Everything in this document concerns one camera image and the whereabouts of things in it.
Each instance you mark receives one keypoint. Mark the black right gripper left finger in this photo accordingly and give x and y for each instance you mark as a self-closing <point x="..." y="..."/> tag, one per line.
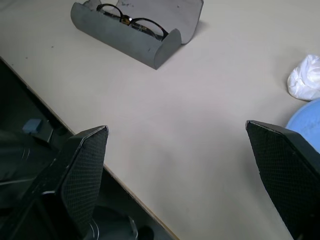
<point x="82" y="180"/>

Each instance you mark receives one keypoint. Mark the tortoiseshell round glasses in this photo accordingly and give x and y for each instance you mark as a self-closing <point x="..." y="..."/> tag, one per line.
<point x="128" y="19"/>

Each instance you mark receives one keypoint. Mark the crumpled white tissue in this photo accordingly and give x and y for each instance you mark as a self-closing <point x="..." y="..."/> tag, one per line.
<point x="305" y="77"/>

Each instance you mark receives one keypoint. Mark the dark rounded shape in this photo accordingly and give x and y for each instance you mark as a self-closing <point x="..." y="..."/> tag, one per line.
<point x="112" y="221"/>

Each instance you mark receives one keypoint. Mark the small grey blue block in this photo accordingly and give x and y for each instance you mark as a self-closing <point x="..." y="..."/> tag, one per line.
<point x="32" y="126"/>

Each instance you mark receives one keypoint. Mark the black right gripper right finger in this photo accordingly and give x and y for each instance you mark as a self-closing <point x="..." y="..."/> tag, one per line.
<point x="287" y="175"/>

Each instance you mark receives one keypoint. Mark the blue plate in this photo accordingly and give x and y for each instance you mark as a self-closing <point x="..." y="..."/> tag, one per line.
<point x="307" y="120"/>

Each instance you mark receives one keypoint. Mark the grey open glasses case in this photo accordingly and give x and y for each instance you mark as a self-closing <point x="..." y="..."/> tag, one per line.
<point x="120" y="37"/>

